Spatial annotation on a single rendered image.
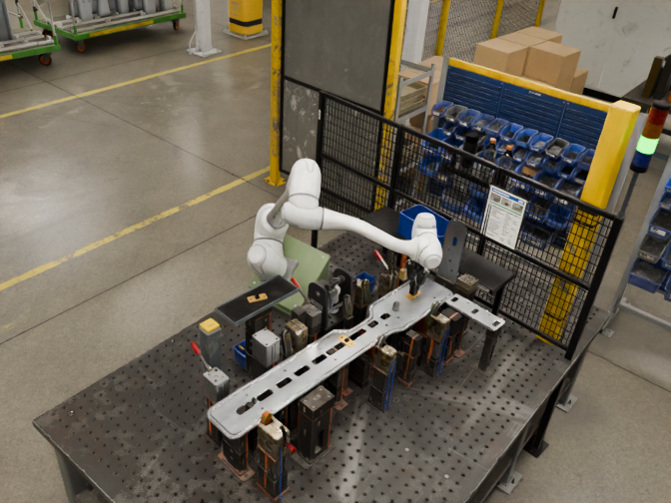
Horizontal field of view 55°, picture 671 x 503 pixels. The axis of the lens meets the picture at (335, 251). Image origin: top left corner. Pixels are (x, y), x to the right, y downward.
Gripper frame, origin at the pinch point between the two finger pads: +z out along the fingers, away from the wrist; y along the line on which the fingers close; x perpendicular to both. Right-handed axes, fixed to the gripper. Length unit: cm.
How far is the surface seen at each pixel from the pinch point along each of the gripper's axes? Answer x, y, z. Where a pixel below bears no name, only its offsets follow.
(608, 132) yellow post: 58, 46, -82
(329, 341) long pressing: -53, -5, 6
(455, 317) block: 6.4, 21.9, 8.4
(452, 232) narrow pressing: 26.7, -0.6, -20.9
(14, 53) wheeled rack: 83, -674, 81
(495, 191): 55, 3, -35
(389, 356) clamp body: -42.9, 21.6, 2.5
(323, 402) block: -82, 20, 3
